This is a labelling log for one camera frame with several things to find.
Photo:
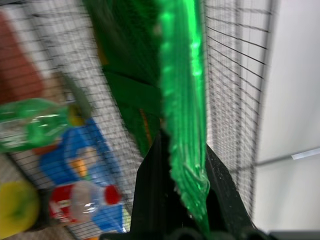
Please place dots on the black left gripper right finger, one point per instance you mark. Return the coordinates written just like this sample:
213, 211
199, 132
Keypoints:
225, 192

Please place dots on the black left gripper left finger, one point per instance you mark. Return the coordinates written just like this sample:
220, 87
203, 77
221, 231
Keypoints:
152, 190

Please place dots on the green snack bag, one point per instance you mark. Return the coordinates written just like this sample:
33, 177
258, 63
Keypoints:
155, 75

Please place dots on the clear bottle red label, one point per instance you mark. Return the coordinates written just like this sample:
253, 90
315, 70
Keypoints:
80, 202

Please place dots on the blue snack bag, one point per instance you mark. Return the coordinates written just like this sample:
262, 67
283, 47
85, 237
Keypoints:
82, 160

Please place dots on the yellow round fruit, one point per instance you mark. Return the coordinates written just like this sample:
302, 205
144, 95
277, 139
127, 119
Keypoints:
17, 207

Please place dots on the green plastic bottle yellow cap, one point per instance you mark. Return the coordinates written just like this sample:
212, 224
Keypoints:
32, 125

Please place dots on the red-brown snack bag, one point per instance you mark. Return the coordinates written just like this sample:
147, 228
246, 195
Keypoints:
17, 62

